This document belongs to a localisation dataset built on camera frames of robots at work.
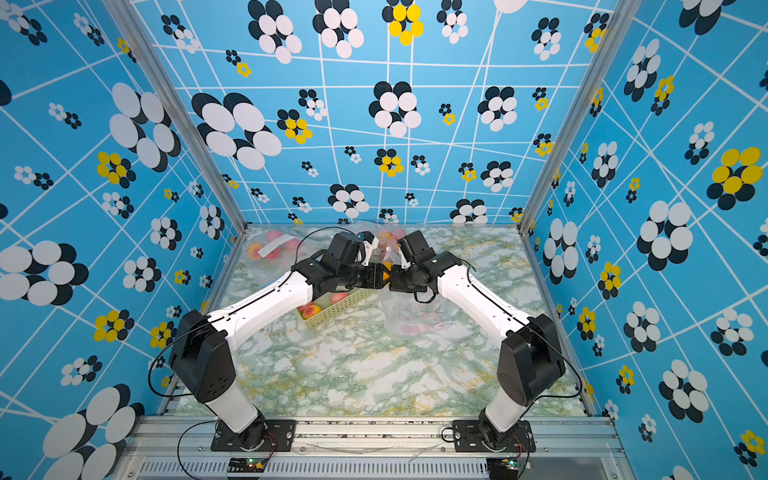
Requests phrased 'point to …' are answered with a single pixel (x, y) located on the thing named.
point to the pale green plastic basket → (331, 310)
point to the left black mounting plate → (260, 436)
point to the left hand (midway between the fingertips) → (391, 273)
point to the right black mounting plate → (466, 438)
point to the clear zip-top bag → (275, 243)
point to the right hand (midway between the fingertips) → (397, 281)
